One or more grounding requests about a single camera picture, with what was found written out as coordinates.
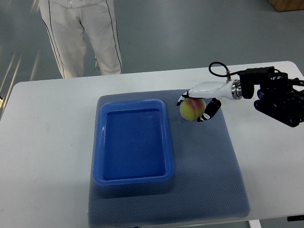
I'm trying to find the brown cardboard box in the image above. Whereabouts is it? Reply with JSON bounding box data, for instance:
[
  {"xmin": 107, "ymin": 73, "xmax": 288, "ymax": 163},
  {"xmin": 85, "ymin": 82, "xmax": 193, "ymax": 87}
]
[{"xmin": 268, "ymin": 0, "xmax": 304, "ymax": 12}]

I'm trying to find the grey textured mat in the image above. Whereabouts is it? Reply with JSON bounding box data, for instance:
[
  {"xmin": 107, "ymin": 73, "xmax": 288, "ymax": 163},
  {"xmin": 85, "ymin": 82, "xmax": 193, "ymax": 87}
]
[{"xmin": 88, "ymin": 90, "xmax": 250, "ymax": 228}]

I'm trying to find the green red peach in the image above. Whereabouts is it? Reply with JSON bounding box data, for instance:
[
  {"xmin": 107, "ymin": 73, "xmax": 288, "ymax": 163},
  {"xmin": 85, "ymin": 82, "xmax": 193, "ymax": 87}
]
[{"xmin": 180, "ymin": 98, "xmax": 206, "ymax": 121}]

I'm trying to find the blue plastic tray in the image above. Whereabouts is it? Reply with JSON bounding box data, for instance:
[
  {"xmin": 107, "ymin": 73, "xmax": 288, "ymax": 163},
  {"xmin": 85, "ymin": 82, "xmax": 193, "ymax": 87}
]
[{"xmin": 93, "ymin": 99, "xmax": 174, "ymax": 186}]

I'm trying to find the black cable loop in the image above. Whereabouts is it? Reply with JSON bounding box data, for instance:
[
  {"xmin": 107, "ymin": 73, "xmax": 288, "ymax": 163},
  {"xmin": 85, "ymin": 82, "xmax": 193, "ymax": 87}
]
[{"xmin": 208, "ymin": 61, "xmax": 240, "ymax": 82}]

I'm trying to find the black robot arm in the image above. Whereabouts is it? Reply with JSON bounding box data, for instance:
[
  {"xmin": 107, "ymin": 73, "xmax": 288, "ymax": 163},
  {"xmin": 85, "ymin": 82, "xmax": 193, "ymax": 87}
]
[{"xmin": 238, "ymin": 66, "xmax": 304, "ymax": 127}]

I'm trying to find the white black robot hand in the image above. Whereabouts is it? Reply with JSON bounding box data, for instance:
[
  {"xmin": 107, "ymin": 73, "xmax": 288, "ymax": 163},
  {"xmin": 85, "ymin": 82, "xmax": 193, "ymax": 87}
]
[{"xmin": 177, "ymin": 80, "xmax": 242, "ymax": 122}]

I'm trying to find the person in beige trousers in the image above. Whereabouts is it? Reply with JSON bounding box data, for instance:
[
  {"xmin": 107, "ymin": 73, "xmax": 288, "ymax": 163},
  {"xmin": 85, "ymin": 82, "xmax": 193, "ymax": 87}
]
[{"xmin": 39, "ymin": 0, "xmax": 122, "ymax": 78}]

